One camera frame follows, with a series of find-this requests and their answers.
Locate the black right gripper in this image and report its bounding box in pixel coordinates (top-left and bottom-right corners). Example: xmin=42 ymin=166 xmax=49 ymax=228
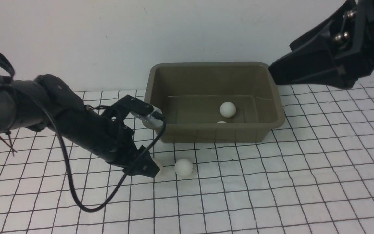
xmin=269 ymin=0 xmax=374 ymax=89

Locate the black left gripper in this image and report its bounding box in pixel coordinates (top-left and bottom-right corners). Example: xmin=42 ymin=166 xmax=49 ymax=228
xmin=108 ymin=118 xmax=160 ymax=178

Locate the white ball with red logo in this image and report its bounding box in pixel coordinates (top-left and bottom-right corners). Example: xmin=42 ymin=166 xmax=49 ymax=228
xmin=153 ymin=158 xmax=163 ymax=178

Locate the white ball with dark print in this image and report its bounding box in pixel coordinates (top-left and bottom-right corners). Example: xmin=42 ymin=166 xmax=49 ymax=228
xmin=174 ymin=159 xmax=193 ymax=177

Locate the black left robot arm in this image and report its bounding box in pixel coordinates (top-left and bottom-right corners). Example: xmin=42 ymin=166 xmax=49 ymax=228
xmin=0 ymin=53 xmax=162 ymax=178

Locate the olive green plastic bin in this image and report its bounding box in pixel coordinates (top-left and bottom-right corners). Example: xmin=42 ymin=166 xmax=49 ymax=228
xmin=144 ymin=62 xmax=286 ymax=143

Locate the white black grid tablecloth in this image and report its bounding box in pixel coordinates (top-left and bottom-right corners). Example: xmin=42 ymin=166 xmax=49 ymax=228
xmin=0 ymin=84 xmax=374 ymax=234

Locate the black camera cable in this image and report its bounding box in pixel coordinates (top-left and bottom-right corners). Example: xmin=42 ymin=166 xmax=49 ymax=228
xmin=12 ymin=84 xmax=167 ymax=213

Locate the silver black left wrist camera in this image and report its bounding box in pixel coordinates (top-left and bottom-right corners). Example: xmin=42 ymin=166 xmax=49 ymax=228
xmin=103 ymin=95 xmax=165 ymax=130

